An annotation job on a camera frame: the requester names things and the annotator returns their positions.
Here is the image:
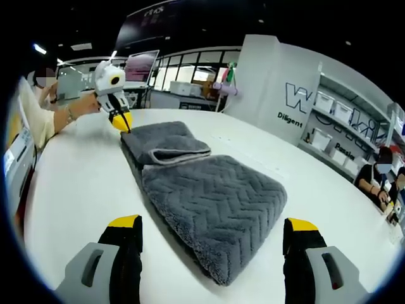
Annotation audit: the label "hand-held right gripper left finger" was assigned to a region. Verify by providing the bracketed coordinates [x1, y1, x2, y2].
[55, 214, 143, 304]

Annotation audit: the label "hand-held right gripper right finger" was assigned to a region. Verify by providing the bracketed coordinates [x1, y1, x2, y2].
[283, 217, 370, 304]

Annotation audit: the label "grey fleece towel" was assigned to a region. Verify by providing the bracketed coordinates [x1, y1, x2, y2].
[120, 121, 289, 286]

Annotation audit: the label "person's left hand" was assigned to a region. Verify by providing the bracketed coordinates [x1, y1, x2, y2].
[78, 91, 104, 114]

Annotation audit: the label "computer monitor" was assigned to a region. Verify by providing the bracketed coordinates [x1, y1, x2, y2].
[125, 50, 160, 87]

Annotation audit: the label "grey flat panel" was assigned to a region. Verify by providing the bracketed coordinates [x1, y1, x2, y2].
[56, 65, 85, 99]

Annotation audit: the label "grey counter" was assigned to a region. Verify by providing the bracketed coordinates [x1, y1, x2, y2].
[150, 88, 228, 111]

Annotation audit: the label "white storage box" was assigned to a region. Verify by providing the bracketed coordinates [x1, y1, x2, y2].
[170, 80, 203, 96]

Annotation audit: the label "white table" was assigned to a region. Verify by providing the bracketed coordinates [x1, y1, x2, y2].
[23, 107, 405, 304]

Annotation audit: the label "large dark hanging screen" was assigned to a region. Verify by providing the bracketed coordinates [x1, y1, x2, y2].
[115, 0, 178, 53]

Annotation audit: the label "person's cream shirt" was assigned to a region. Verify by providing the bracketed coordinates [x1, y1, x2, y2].
[12, 79, 61, 150]

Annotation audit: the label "cardboard box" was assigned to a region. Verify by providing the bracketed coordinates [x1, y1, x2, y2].
[202, 80, 219, 98]

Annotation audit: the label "purple rolled mat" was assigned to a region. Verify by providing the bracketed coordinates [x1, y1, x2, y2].
[211, 82, 243, 98]

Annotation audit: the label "white chest device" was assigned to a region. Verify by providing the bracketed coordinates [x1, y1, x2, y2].
[3, 126, 36, 203]

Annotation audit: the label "green and red hanging items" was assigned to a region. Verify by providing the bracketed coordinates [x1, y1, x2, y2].
[222, 61, 237, 85]

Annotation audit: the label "shelf with white boxes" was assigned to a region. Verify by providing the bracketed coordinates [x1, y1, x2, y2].
[311, 93, 361, 174]

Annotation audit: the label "grey shelf unit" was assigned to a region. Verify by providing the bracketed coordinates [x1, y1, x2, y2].
[299, 60, 405, 181]

